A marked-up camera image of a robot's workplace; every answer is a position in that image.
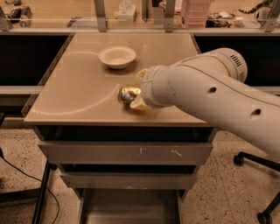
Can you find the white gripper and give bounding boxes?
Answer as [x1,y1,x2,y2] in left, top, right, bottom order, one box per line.
[129,66,172,110]

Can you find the grey drawer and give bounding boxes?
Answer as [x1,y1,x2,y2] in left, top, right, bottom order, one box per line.
[76,189,183,224]
[36,125,217,165]
[61,164,197,190]

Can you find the grey top drawer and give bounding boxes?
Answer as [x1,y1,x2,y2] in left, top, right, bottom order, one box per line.
[36,125,217,165]

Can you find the white tissue box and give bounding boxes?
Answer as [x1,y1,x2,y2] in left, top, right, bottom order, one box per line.
[117,0,137,22]

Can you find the dark devices on desk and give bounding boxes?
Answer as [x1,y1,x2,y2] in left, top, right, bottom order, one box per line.
[8,6,32,27]

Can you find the orange soda can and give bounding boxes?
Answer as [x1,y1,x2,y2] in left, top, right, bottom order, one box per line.
[117,85,141,107]

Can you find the black office chair base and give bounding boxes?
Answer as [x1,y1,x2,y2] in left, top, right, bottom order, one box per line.
[233,150,280,224]

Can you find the pink stacked trays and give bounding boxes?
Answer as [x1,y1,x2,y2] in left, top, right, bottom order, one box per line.
[180,0,214,29]

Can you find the white paper bowl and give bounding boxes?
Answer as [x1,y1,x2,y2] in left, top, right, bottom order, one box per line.
[99,45,137,69]

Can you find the black floor cable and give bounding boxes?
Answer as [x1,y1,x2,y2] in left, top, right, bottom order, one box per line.
[0,148,60,224]

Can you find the metal post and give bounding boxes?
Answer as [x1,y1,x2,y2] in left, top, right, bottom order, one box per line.
[164,0,176,32]
[93,0,107,32]

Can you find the grey bottom drawer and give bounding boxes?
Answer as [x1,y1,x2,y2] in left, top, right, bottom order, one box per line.
[76,189,183,224]

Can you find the right metal post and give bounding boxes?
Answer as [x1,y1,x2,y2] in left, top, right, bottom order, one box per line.
[164,0,176,32]

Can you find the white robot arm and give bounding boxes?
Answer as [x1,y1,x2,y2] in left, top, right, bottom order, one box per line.
[130,48,280,158]

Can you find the beige cabinet counter top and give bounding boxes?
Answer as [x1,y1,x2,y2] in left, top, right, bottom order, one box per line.
[24,31,206,127]

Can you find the grey middle drawer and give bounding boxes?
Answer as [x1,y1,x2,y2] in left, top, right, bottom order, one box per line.
[61,164,197,190]

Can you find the left metal post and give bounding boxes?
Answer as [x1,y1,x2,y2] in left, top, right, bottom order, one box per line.
[93,0,107,32]

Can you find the black metal stand frame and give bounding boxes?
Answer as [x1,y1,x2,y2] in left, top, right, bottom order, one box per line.
[0,161,53,224]

